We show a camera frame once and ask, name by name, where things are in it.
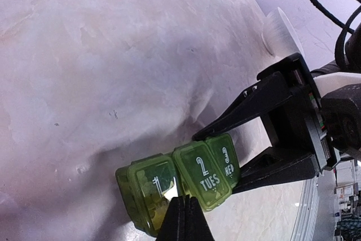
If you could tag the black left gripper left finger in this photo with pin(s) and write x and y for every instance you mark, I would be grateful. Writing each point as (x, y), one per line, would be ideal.
(173, 225)

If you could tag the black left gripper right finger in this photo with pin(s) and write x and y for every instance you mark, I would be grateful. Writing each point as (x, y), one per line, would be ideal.
(195, 224)

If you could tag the green pill organizer box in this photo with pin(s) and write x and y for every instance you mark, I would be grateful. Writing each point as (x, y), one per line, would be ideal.
(207, 170)

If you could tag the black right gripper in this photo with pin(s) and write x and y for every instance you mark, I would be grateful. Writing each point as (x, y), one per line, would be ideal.
(287, 93)

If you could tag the white bowl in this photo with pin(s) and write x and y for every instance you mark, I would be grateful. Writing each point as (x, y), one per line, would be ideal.
(279, 36)

